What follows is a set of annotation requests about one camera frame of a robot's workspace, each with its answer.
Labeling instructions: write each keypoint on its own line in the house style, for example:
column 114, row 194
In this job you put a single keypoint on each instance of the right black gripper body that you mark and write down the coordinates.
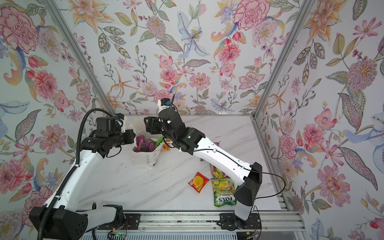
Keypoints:
column 151, row 125

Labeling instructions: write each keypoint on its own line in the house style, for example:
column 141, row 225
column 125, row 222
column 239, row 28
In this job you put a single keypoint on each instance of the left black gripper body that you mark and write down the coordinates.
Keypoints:
column 129, row 136

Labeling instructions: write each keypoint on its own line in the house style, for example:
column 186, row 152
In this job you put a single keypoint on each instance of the green Lays chips bag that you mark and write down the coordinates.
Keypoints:
column 159, row 142

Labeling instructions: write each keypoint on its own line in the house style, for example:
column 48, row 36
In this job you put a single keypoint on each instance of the purple snack bag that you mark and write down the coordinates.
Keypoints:
column 144, row 145

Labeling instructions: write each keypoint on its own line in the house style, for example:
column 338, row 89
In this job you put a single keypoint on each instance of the white paper gift bag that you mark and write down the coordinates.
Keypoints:
column 144, row 160

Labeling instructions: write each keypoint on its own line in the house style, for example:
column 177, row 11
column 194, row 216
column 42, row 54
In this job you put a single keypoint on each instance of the green Foxs candy bag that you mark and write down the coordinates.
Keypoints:
column 223, row 190

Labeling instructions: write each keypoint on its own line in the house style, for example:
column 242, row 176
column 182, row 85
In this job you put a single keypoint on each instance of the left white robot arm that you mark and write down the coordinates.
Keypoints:
column 58, row 218

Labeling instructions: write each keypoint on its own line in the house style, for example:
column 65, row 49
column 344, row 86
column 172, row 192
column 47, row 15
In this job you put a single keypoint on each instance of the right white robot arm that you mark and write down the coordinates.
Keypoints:
column 247, row 177

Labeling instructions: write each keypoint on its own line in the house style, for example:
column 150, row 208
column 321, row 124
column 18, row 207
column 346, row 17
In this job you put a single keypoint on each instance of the orange Foxs candy bag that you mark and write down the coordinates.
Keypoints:
column 217, row 173

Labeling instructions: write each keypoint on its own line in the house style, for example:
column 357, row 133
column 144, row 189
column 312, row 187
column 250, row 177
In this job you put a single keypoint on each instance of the small orange candy packet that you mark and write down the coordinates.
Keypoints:
column 166, row 145

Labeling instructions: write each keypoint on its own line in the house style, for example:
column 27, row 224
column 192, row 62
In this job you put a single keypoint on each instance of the small red snack packet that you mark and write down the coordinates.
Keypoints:
column 198, row 182

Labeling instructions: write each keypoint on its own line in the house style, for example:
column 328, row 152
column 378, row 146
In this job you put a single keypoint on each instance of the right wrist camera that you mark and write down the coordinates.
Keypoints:
column 164, row 103

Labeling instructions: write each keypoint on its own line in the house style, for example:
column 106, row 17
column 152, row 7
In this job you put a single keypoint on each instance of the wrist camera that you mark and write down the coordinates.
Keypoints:
column 164, row 103
column 121, row 122

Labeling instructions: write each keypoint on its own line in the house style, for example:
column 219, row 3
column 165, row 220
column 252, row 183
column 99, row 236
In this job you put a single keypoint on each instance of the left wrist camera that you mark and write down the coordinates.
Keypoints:
column 121, row 122

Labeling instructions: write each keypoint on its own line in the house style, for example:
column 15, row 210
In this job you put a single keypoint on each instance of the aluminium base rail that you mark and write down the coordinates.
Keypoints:
column 212, row 221

